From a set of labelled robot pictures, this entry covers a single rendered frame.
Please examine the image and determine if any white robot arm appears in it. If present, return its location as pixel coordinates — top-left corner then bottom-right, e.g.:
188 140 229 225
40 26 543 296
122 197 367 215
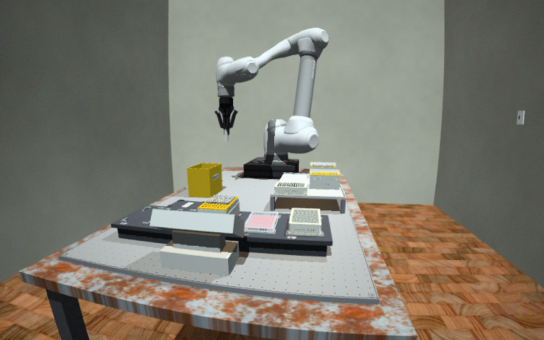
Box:
216 28 329 164

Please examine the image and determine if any dark grey rectangular pad with rg label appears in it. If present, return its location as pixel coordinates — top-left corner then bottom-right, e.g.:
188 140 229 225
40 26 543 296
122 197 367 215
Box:
167 200 204 208

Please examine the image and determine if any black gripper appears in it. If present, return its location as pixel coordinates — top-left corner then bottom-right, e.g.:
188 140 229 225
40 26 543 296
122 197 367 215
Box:
215 97 238 142

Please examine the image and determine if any pink trough reservoir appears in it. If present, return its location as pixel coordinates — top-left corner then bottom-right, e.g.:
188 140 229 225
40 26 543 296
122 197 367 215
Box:
288 208 322 236

